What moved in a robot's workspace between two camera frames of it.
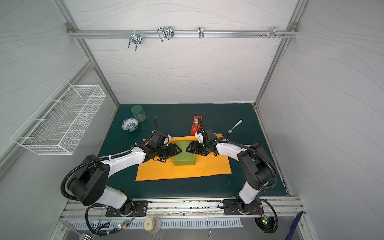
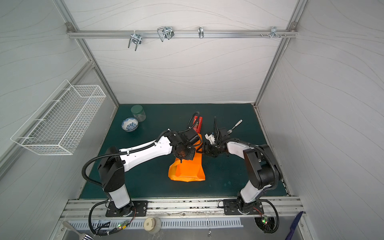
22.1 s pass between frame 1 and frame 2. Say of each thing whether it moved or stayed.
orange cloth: moved
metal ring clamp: stayed
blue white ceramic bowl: stayed
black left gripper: moved
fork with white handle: stayed
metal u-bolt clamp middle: stayed
